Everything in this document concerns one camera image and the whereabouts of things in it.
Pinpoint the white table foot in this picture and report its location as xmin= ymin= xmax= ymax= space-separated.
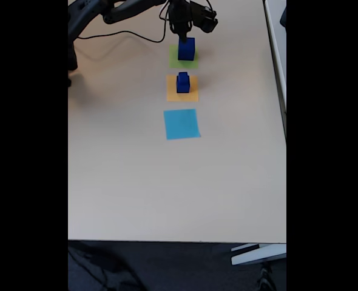
xmin=230 ymin=242 xmax=287 ymax=266

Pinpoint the medium blue cube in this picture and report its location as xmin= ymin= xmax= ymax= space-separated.
xmin=176 ymin=75 xmax=191 ymax=94

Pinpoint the black camera cable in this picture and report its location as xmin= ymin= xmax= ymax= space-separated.
xmin=78 ymin=0 xmax=215 ymax=43

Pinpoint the orange paper square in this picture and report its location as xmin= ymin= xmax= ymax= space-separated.
xmin=166 ymin=75 xmax=199 ymax=102

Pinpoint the largest blue cube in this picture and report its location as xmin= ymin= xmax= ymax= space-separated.
xmin=178 ymin=36 xmax=196 ymax=61

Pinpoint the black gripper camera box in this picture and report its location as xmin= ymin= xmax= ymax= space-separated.
xmin=192 ymin=2 xmax=218 ymax=33

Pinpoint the light blue paper square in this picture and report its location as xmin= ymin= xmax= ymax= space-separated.
xmin=163 ymin=109 xmax=201 ymax=141

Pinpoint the white side table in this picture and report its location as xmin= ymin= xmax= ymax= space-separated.
xmin=263 ymin=0 xmax=287 ymax=140

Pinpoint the green paper square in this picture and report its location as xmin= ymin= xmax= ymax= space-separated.
xmin=168 ymin=44 xmax=199 ymax=70

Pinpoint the black floor cable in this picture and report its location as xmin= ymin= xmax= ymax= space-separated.
xmin=68 ymin=244 xmax=143 ymax=291

